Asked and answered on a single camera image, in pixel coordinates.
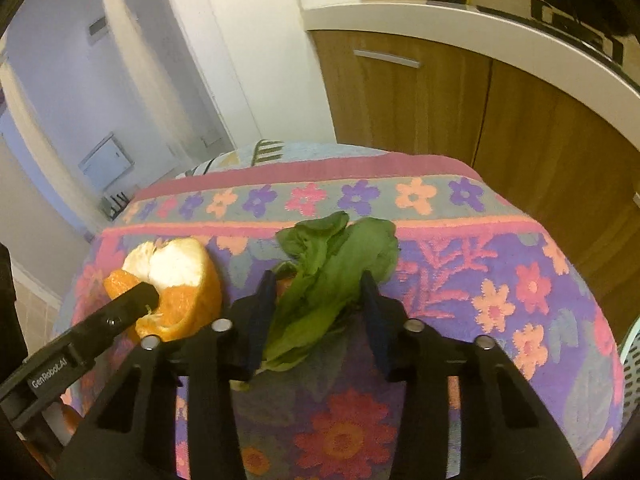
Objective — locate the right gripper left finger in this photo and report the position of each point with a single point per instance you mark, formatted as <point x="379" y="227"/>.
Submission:
<point x="131" y="430"/>

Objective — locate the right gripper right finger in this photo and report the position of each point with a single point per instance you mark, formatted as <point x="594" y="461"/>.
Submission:
<point x="506" y="431"/>

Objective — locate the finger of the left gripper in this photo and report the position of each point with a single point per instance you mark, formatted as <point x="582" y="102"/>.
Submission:
<point x="99" y="330"/>

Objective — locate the orange peel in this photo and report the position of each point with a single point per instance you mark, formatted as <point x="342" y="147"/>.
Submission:
<point x="188" y="285"/>

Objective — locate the green leafy vegetable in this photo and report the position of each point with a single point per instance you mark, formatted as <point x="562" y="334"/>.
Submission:
<point x="326" y="260"/>

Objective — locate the light blue perforated trash basket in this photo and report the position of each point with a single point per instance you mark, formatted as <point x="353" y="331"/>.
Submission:
<point x="630" y="359"/>

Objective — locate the floral purple tablecloth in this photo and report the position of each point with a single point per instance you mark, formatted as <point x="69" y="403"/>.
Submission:
<point x="470" y="264"/>

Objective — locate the wooden base cabinets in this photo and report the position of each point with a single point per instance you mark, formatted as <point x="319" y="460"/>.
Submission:
<point x="535" y="145"/>

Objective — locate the black glass gas hob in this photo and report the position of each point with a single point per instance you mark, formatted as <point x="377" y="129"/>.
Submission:
<point x="605" y="49"/>

